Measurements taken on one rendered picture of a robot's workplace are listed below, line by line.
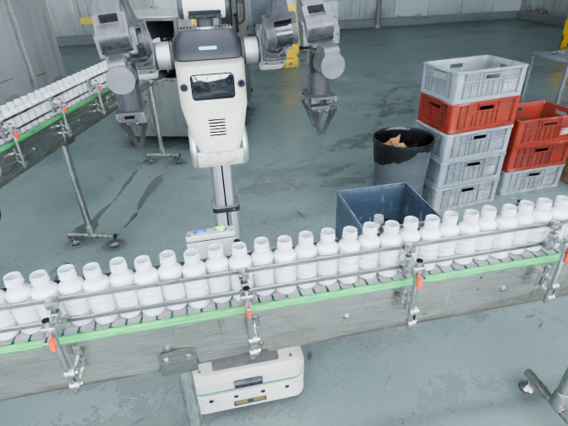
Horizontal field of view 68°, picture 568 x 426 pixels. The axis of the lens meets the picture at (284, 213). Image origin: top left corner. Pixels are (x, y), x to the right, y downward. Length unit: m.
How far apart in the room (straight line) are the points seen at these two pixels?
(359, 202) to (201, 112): 0.77
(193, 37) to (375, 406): 1.73
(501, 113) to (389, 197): 1.86
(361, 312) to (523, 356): 1.47
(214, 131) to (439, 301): 0.93
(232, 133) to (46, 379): 0.93
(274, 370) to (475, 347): 1.12
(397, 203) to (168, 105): 3.41
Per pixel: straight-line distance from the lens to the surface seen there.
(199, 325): 1.16
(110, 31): 1.02
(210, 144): 1.54
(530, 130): 3.92
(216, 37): 1.54
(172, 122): 4.91
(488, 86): 3.40
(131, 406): 2.29
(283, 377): 2.00
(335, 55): 1.00
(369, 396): 2.21
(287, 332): 1.23
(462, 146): 3.45
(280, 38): 1.41
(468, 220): 1.27
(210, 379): 1.96
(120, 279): 1.11
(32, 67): 7.54
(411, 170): 3.18
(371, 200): 1.85
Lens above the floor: 1.78
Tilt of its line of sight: 31 degrees down
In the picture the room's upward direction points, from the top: 2 degrees counter-clockwise
